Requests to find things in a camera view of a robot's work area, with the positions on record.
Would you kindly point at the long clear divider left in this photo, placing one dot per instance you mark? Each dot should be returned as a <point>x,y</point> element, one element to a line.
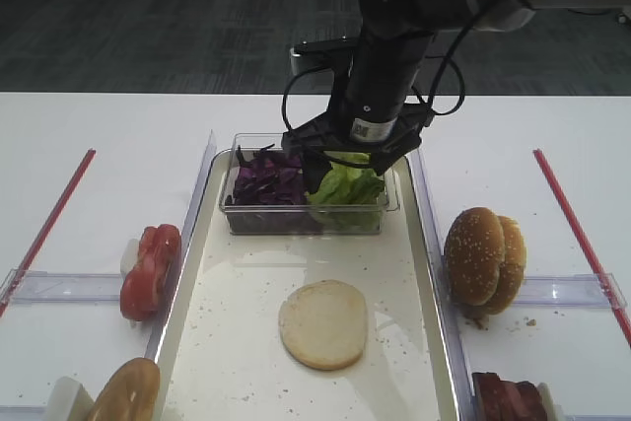
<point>157,340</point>

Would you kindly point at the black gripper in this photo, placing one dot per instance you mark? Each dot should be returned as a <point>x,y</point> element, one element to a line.
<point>384,142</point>

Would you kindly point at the metal tray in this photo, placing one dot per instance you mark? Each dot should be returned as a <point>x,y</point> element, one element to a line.
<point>228,362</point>

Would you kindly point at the tomato slices stack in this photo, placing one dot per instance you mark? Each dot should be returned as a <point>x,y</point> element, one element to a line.
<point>143,288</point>

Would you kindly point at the red strip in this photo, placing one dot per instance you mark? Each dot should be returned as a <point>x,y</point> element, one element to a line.
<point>584,238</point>
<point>47,229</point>

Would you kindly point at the white pusher block by meat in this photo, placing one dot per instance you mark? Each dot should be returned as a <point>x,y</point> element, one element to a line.
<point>553,411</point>

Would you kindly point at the red strip right side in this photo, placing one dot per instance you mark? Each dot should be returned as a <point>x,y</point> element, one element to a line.
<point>584,238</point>

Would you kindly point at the green lettuce leaf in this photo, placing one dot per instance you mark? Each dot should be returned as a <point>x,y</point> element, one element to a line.
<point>345,185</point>

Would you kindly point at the toasted bun slice left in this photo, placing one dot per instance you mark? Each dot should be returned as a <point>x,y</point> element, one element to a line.
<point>130,394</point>

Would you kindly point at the sesame burger bun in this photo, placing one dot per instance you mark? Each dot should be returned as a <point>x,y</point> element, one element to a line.
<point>473,250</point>

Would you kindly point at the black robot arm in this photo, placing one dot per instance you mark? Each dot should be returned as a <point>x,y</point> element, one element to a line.
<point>374,72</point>

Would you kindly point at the clear plastic vegetable container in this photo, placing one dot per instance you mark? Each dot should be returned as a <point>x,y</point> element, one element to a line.
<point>282,219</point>

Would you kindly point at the bottom bun half on tray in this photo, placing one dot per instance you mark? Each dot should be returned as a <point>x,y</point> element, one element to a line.
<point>324,325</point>

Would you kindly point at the purple cabbage pieces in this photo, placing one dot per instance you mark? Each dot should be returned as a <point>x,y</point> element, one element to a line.
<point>269,177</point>

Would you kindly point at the meat patties stack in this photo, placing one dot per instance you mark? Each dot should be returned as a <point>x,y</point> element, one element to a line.
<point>498,400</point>

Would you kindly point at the white pusher block by bun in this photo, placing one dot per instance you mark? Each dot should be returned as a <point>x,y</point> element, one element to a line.
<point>68,401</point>

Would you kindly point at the long clear divider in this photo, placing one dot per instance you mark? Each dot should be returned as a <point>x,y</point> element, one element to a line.
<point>157,340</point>
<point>461,397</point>

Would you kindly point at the clear rail by tomato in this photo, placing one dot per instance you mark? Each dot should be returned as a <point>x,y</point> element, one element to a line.
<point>42,287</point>

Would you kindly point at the long clear divider right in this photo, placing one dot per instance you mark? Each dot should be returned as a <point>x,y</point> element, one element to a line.
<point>461,397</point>

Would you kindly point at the clear rail by burger buns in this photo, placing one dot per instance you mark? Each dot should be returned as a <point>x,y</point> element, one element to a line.
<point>588,291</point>

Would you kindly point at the green lettuce in container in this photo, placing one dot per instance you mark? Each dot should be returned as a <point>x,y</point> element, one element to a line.
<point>348,218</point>

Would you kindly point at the red strip left side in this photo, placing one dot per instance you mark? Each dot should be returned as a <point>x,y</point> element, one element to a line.
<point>47,229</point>

